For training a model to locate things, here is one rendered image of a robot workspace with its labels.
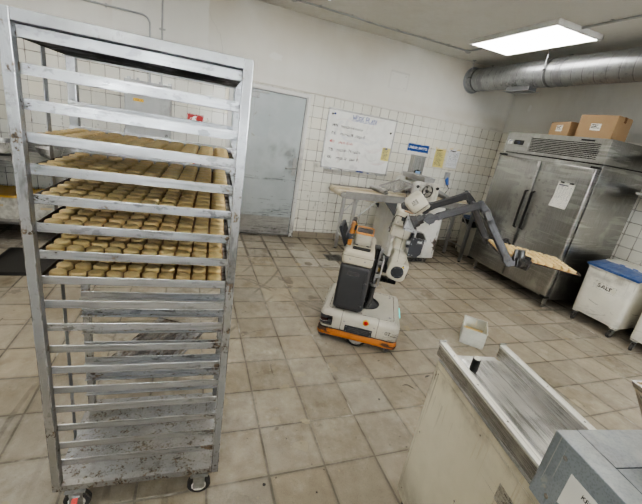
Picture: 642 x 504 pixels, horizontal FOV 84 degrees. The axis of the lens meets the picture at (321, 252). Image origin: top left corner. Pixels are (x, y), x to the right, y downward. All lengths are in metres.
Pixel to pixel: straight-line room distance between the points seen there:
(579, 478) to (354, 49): 5.30
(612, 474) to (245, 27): 5.12
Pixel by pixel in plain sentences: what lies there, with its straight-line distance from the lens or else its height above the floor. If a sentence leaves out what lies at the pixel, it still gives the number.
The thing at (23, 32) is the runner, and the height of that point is 1.77.
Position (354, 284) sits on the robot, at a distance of 2.86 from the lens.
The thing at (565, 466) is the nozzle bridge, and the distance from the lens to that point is 0.91.
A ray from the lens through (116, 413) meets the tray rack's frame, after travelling 2.22.
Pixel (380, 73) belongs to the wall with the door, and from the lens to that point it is 5.78.
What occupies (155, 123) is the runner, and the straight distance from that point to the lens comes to 1.26.
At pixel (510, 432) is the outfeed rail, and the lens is 1.33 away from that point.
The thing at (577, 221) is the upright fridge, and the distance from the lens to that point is 4.99.
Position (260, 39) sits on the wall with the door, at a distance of 5.27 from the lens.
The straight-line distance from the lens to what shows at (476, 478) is 1.49.
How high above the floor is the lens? 1.66
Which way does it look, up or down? 19 degrees down
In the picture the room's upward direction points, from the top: 10 degrees clockwise
